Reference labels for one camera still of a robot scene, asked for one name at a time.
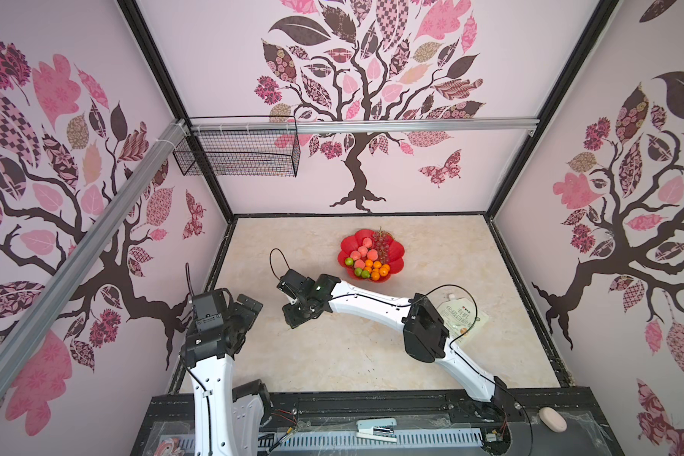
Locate red flower fruit bowl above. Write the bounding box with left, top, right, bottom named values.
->
left=337, top=229, right=405, bottom=283

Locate purple fake grape bunch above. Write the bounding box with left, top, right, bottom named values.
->
left=372, top=230, right=393, bottom=264

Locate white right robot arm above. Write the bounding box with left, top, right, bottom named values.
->
left=277, top=269, right=519, bottom=416

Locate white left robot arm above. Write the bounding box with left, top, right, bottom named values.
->
left=180, top=288, right=271, bottom=455

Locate green white food pouch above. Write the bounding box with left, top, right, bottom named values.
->
left=437, top=294, right=489, bottom=342

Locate black base platform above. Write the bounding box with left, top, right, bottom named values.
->
left=129, top=386, right=625, bottom=456

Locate black wire basket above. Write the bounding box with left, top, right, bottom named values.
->
left=173, top=114, right=301, bottom=178

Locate aluminium rail bar back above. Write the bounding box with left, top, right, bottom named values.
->
left=191, top=117, right=540, bottom=134

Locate aluminium rail bar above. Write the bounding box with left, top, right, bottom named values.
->
left=0, top=119, right=187, bottom=399
left=191, top=117, right=540, bottom=134

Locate white slotted cable duct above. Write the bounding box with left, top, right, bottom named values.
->
left=258, top=429, right=483, bottom=454

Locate aluminium rail bar left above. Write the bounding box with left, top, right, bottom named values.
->
left=0, top=119, right=187, bottom=399

